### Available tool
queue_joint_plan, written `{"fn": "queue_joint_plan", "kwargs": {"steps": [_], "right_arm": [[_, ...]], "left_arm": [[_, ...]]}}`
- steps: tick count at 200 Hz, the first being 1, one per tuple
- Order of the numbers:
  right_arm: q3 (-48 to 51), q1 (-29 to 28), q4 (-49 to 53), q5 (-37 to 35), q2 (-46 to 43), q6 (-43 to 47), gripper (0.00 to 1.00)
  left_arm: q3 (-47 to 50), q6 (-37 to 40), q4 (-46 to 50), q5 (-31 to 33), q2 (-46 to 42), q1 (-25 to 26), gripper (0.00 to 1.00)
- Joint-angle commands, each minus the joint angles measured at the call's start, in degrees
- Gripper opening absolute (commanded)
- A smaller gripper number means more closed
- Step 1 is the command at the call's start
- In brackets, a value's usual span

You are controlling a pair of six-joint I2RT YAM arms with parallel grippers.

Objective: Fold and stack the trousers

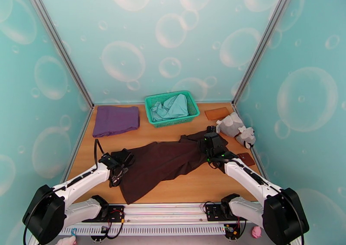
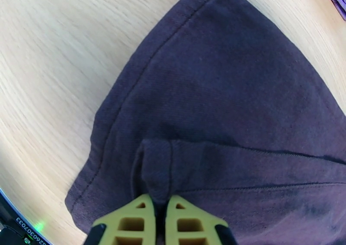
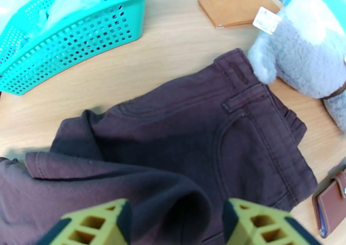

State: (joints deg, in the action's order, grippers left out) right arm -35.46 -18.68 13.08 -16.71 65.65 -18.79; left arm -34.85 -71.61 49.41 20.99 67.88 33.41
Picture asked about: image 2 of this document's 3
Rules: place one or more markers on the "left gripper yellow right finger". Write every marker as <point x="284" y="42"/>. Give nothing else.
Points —
<point x="189" y="222"/>

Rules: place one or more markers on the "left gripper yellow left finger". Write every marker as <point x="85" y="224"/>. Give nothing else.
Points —
<point x="129" y="222"/>

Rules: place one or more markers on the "dark maroon trousers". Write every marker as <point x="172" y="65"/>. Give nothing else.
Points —
<point x="216" y="103"/>

